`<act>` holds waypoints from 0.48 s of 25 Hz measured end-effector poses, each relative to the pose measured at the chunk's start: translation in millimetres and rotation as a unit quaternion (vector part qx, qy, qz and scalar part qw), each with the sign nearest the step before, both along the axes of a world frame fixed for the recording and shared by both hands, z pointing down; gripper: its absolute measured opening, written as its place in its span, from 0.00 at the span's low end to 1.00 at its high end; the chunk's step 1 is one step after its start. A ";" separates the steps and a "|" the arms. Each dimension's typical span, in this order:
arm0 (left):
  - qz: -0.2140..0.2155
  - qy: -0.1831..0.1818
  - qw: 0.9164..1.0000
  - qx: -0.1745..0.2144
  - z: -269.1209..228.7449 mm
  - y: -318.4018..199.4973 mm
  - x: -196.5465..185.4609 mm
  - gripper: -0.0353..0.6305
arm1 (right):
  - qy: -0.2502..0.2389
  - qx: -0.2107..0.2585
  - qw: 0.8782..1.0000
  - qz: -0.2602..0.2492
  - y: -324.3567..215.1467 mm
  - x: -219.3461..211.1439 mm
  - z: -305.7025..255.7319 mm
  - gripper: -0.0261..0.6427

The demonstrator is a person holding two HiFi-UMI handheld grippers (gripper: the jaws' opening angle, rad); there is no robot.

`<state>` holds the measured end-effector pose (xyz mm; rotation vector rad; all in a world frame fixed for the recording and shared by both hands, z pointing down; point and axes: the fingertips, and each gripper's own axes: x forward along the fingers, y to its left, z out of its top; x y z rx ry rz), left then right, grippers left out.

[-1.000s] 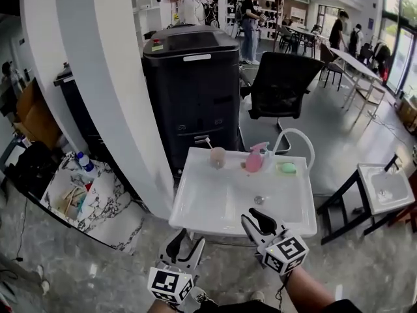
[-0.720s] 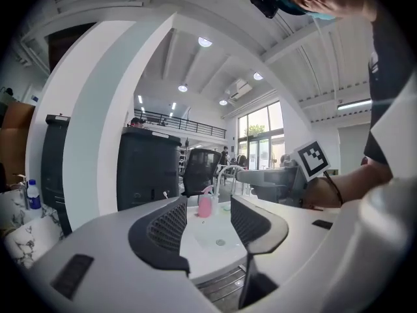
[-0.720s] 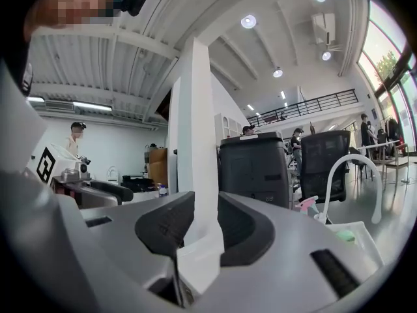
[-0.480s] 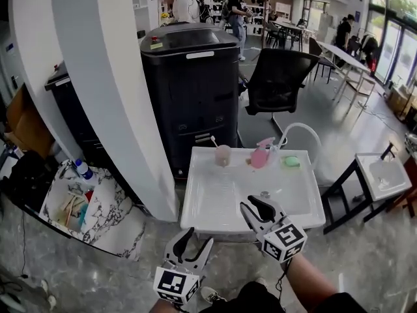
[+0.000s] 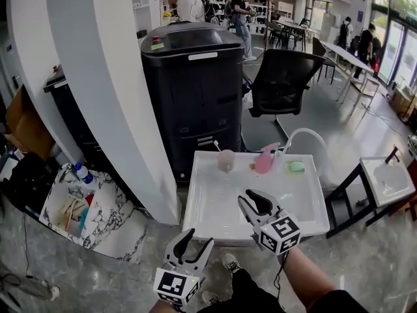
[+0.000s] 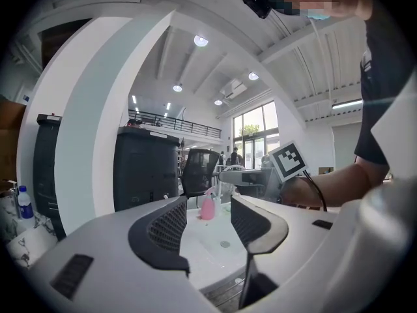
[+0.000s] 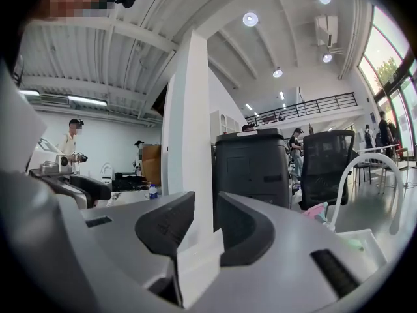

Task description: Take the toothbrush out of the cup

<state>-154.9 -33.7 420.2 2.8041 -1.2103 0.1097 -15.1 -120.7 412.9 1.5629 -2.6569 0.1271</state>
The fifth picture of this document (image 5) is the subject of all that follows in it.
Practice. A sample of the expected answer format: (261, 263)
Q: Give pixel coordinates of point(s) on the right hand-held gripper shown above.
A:
(280, 233)

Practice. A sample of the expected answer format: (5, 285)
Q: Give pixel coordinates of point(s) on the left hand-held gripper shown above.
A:
(172, 284)

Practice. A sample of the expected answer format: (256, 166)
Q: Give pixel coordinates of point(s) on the beige translucent cup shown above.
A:
(226, 161)

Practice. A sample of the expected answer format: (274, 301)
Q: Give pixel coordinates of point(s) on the person's right forearm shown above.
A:
(306, 279)

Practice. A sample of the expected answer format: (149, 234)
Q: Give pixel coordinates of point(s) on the person's left forearm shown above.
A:
(161, 307)

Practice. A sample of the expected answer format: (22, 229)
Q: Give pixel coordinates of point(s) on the person's right shoe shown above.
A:
(231, 262)

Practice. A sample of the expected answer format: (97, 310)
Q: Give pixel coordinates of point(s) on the green soap bar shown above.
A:
(287, 172)
(297, 166)

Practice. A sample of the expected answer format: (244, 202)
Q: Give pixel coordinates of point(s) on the pink spray bottle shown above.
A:
(264, 163)

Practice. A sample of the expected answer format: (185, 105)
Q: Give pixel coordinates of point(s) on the white ceramic sink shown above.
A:
(211, 201)

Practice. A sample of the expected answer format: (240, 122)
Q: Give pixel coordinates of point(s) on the person's black trousers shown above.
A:
(247, 292)

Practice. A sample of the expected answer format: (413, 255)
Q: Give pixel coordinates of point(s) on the marble pattern sink counter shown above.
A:
(110, 220)

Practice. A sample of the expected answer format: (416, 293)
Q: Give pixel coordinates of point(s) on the white curved faucet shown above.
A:
(306, 130)

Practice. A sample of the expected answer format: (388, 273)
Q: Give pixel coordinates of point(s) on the white crumpled bag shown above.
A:
(247, 100)

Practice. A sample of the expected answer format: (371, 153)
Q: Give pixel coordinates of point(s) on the person's black sleeve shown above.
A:
(339, 303)

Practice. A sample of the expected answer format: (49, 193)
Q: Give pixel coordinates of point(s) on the bundle of wooden sticks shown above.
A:
(71, 209)

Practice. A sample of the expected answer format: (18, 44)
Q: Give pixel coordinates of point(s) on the blue cap water bottle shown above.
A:
(84, 174)

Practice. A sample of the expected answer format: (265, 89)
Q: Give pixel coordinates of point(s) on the black mesh office chair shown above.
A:
(280, 80)

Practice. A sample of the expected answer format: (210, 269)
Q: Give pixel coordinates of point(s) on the small white sink basin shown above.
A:
(389, 181)

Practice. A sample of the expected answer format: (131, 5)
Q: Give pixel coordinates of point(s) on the large black machine cabinet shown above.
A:
(195, 93)

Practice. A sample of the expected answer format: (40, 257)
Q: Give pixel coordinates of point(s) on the black faucet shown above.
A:
(392, 155)

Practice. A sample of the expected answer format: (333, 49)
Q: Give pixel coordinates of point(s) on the chrome faucet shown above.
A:
(68, 173)

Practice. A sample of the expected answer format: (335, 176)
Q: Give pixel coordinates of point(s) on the dark dining chair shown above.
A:
(321, 52)

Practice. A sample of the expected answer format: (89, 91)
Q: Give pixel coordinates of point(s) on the black side cabinet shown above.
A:
(75, 119)

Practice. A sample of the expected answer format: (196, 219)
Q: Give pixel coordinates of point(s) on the long white table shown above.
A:
(345, 55)

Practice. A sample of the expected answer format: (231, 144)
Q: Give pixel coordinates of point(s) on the black bag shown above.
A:
(26, 181)

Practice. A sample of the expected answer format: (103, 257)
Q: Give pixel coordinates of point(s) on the cardboard boxes by window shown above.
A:
(404, 103)

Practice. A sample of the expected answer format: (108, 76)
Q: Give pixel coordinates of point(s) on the dark dining table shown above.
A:
(291, 26)

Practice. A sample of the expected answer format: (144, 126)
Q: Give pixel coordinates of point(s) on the wooden coat stand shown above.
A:
(267, 15)

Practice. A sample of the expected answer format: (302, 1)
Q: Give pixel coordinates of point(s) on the brown cardboard box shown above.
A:
(26, 126)

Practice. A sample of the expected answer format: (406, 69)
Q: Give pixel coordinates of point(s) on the white shelf cabinet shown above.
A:
(141, 5)

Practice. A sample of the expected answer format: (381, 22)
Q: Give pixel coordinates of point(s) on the wooden frame stool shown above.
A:
(365, 83)

